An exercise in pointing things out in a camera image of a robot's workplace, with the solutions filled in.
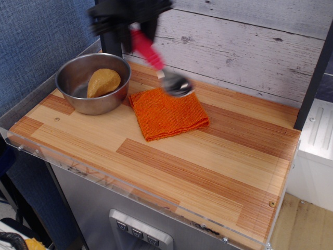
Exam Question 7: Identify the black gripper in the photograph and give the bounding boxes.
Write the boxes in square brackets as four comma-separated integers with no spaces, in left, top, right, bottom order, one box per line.
[87,1,172,53]

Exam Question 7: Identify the red handled metal spoon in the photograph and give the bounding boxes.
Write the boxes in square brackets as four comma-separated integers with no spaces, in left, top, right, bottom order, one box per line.
[130,29,194,97]

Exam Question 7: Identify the orange folded cloth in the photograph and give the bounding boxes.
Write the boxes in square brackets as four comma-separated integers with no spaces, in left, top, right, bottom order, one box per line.
[129,88,210,142]

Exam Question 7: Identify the tan toy food piece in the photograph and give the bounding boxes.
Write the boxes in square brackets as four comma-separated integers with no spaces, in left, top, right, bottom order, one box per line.
[87,68,121,98]

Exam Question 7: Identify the stainless steel bowl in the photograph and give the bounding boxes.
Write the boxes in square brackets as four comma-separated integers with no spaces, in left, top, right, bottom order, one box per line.
[55,53,131,115]

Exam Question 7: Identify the clear acrylic table guard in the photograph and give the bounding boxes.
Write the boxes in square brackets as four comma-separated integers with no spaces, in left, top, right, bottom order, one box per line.
[0,39,301,250]

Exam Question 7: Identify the steel toy appliance front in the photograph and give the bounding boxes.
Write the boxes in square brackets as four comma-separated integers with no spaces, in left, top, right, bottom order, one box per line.
[49,164,233,249]

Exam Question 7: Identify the silver button control panel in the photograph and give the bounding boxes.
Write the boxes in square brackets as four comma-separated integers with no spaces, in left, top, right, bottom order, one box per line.
[109,209,174,249]

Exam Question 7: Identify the white side cabinet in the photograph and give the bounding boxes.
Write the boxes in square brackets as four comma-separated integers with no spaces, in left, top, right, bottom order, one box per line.
[286,99,332,211]

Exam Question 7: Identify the yellow black object bottom left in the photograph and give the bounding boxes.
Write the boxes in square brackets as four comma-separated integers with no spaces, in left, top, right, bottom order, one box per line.
[1,232,47,250]

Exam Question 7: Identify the dark right frame post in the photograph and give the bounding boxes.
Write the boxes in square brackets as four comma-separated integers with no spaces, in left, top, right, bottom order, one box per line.
[293,22,332,131]

